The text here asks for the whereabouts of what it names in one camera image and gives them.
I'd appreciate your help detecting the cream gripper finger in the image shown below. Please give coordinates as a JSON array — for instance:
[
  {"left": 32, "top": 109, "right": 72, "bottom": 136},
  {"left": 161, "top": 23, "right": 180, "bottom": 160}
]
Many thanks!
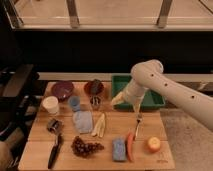
[
  {"left": 133, "top": 103, "right": 141, "bottom": 113},
  {"left": 111, "top": 92, "right": 125, "bottom": 106}
]

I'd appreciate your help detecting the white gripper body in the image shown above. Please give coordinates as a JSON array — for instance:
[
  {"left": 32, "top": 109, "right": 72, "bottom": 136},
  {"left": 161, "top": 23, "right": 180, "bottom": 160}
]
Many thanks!
[{"left": 123, "top": 79, "right": 147, "bottom": 105}]

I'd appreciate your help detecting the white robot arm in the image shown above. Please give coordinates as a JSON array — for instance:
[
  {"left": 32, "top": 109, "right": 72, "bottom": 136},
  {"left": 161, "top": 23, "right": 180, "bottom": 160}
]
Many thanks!
[{"left": 111, "top": 60, "right": 213, "bottom": 131}]

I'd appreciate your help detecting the dark object in red bowl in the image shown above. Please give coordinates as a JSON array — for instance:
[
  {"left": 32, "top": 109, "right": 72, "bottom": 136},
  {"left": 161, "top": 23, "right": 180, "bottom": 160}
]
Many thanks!
[{"left": 91, "top": 79, "right": 101, "bottom": 95}]

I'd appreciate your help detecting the red bowl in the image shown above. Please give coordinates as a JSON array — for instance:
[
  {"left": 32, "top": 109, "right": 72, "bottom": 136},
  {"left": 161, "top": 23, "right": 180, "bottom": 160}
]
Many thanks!
[{"left": 84, "top": 81, "right": 104, "bottom": 96}]

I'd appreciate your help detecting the purple bowl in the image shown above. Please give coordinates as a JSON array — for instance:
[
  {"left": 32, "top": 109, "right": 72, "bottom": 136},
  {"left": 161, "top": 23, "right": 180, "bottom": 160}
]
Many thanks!
[{"left": 51, "top": 81, "right": 74, "bottom": 101}]

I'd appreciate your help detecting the silver fork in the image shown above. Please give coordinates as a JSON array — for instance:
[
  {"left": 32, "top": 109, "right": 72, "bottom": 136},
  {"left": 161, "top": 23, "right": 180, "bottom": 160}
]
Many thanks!
[{"left": 134, "top": 113, "right": 142, "bottom": 140}]

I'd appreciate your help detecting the green plastic tray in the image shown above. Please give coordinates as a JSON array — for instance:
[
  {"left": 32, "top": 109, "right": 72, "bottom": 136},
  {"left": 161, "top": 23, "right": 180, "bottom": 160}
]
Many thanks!
[{"left": 111, "top": 75, "right": 165, "bottom": 110}]

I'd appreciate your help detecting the small metal cup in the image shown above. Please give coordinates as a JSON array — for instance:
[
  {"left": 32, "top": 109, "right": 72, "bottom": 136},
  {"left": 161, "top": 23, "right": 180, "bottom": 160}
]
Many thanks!
[{"left": 90, "top": 96, "right": 101, "bottom": 110}]

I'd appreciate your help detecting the pale banana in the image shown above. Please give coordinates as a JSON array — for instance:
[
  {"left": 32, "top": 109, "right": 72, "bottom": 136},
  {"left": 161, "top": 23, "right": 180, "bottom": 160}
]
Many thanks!
[{"left": 91, "top": 114, "right": 106, "bottom": 138}]

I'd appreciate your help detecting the orange fruit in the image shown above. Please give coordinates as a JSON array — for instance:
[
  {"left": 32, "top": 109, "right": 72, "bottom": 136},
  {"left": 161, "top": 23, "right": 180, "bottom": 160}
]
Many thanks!
[{"left": 147, "top": 137, "right": 161, "bottom": 152}]

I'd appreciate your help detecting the blue sponge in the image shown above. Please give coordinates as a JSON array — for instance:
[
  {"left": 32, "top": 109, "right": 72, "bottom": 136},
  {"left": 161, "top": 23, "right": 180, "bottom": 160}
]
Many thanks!
[{"left": 112, "top": 138, "right": 126, "bottom": 162}]

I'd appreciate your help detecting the light blue cloth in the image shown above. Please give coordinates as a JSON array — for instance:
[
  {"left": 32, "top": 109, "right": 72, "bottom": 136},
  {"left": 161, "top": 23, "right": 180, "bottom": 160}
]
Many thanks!
[{"left": 73, "top": 111, "right": 93, "bottom": 134}]

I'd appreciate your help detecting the small blue cup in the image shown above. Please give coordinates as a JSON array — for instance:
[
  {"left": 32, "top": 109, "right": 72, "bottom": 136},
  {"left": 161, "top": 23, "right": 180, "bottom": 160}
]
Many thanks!
[{"left": 68, "top": 96, "right": 81, "bottom": 112}]

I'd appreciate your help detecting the wooden cutting board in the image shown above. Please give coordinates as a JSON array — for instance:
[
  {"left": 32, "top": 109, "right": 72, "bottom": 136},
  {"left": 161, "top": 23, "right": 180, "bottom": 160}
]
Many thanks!
[{"left": 18, "top": 82, "right": 175, "bottom": 171}]

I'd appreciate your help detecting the dark grape bunch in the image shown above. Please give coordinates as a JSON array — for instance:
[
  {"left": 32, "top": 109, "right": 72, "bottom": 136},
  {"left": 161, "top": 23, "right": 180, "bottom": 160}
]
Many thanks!
[{"left": 71, "top": 136, "right": 104, "bottom": 158}]

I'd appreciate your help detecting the white cup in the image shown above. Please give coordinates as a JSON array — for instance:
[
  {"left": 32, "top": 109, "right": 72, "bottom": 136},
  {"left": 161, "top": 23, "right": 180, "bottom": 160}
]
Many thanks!
[{"left": 42, "top": 96, "right": 59, "bottom": 114}]

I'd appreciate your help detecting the small metal tin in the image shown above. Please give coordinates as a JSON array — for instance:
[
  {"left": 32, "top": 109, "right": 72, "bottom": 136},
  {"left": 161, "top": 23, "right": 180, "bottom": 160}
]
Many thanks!
[{"left": 47, "top": 118, "right": 63, "bottom": 135}]

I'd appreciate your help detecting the black chair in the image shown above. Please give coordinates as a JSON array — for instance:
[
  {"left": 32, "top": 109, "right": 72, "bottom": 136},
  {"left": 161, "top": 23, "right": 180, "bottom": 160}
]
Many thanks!
[{"left": 0, "top": 64, "right": 39, "bottom": 141}]

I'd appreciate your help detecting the black handled knife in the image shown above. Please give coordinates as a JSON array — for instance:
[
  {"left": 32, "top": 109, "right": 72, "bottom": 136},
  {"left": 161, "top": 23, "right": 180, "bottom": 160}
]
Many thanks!
[{"left": 47, "top": 132, "right": 64, "bottom": 170}]

